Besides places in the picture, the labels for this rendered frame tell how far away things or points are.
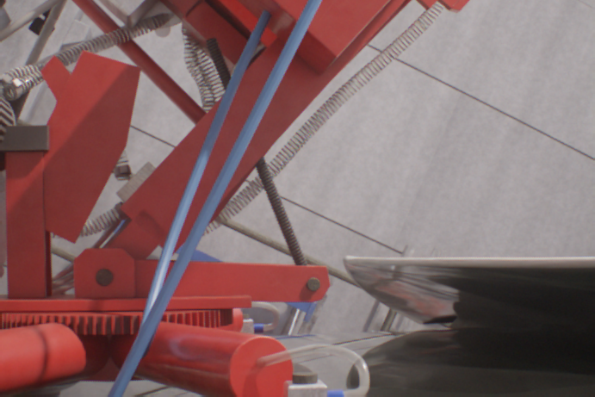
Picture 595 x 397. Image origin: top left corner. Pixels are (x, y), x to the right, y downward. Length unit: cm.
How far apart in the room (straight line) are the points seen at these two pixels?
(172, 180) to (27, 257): 20
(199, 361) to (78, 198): 34
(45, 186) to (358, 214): 961
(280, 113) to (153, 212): 19
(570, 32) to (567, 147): 124
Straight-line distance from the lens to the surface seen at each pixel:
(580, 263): 171
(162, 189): 130
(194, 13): 142
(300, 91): 133
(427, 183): 1102
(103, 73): 131
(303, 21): 105
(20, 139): 130
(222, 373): 99
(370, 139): 1091
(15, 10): 1045
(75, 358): 118
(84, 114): 131
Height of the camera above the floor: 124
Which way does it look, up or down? 7 degrees up
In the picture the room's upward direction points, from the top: 25 degrees clockwise
